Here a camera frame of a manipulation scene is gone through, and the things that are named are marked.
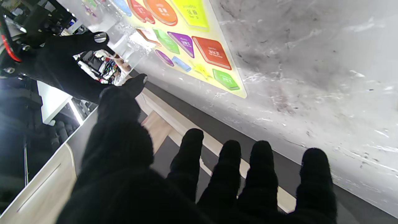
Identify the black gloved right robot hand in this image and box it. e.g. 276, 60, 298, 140
19, 31, 149, 104

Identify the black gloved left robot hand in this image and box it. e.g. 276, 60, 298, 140
56, 87, 338, 224

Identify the yellow wooden shape puzzle board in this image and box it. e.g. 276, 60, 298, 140
81, 0, 248, 99

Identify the wooden cutting board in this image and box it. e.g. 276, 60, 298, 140
141, 110, 172, 153

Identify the light wooden shelf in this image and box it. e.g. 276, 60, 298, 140
137, 87, 297, 213

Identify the white cabinet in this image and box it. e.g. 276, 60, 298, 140
0, 143, 77, 224

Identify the red cable of right arm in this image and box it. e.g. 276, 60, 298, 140
0, 14, 21, 63

